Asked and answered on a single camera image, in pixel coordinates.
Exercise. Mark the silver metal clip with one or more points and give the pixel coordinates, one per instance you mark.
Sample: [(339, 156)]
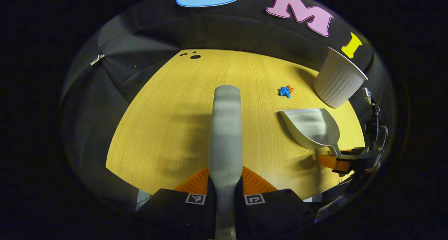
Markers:
[(97, 60)]

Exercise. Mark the small grey broom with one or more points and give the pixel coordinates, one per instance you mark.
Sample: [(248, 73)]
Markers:
[(225, 135)]

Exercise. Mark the black backdrop cloth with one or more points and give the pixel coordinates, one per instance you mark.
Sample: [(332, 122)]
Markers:
[(140, 51)]

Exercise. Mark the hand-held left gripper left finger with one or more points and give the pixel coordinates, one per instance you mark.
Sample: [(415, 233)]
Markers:
[(175, 212)]

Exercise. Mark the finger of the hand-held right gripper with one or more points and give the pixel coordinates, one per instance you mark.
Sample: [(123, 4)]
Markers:
[(353, 152), (332, 162)]

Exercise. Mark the orange paper scrap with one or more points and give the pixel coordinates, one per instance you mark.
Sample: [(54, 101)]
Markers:
[(290, 89)]

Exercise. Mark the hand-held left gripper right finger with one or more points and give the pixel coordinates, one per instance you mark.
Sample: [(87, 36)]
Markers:
[(273, 212)]

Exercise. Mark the small grey dustpan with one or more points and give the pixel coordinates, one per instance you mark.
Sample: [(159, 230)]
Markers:
[(311, 128)]

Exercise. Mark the blue paper scrap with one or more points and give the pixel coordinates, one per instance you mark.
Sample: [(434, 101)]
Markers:
[(284, 92)]

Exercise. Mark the white ribbed garbage bin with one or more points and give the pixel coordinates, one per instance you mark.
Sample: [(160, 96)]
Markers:
[(336, 82)]

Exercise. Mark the wooden desktop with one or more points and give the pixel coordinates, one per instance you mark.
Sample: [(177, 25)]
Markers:
[(175, 128)]

